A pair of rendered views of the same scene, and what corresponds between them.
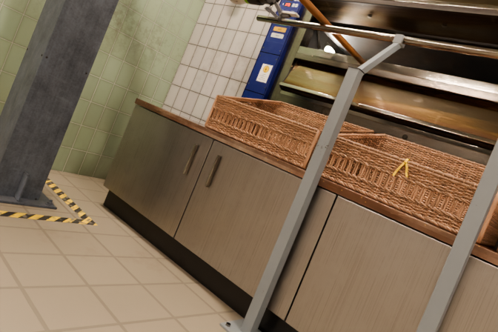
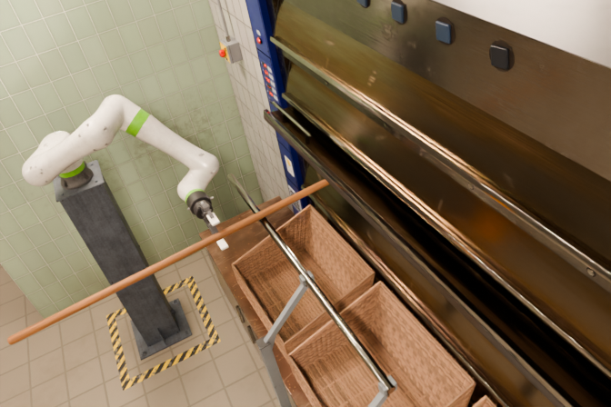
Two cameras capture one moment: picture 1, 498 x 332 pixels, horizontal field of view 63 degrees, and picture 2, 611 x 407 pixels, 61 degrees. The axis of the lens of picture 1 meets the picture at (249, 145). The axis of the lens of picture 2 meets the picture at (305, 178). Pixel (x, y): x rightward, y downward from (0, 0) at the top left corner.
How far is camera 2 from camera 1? 2.26 m
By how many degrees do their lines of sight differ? 46
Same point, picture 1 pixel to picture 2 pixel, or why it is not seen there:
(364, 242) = not seen: outside the picture
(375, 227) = not seen: outside the picture
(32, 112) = (133, 306)
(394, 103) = (380, 249)
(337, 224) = not seen: outside the picture
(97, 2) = (110, 235)
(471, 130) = (434, 313)
